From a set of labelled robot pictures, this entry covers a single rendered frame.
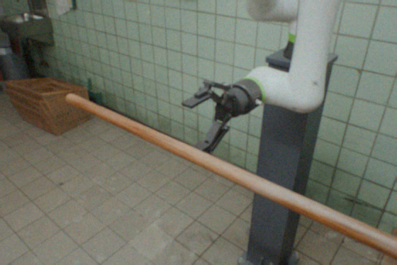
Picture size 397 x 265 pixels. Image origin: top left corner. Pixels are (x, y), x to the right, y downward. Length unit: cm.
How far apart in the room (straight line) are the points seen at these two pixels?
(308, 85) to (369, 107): 99
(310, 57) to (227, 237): 144
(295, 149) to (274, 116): 16
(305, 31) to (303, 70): 10
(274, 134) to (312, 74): 53
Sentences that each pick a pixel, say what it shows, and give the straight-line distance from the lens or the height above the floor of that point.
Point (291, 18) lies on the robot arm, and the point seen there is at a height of 135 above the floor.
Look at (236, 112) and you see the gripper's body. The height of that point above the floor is 118.
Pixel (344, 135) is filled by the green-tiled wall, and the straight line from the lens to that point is 196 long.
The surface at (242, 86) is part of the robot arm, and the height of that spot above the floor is 124.
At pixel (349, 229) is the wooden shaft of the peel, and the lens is 56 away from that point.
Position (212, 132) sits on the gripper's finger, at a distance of 83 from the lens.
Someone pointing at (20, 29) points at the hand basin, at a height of 81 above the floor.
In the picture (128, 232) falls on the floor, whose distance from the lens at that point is 215.
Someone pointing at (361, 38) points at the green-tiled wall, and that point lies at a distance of 177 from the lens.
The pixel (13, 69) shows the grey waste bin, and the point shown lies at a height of 24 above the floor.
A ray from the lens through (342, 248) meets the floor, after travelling 220.
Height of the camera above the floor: 158
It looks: 30 degrees down
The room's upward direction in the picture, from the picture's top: straight up
